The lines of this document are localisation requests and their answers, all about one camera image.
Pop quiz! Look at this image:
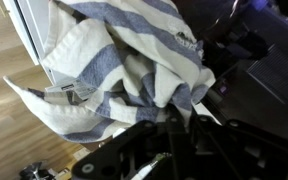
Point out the grey white striped towel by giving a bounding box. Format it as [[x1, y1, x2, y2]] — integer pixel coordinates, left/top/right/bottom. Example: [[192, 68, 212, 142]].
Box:
[[2, 0, 217, 145]]

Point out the black silver floor object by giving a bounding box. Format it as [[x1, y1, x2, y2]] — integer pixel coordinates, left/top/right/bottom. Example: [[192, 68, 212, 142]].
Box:
[[18, 161, 57, 180]]

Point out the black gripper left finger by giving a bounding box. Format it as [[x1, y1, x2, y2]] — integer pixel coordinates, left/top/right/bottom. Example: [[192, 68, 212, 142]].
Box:
[[71, 109, 182, 180]]

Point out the white green cable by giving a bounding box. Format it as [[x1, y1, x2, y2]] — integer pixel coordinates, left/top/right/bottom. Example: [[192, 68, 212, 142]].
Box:
[[130, 152, 172, 180]]

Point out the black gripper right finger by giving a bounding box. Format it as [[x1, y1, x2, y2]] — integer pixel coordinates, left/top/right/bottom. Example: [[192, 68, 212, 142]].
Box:
[[179, 109, 288, 180]]

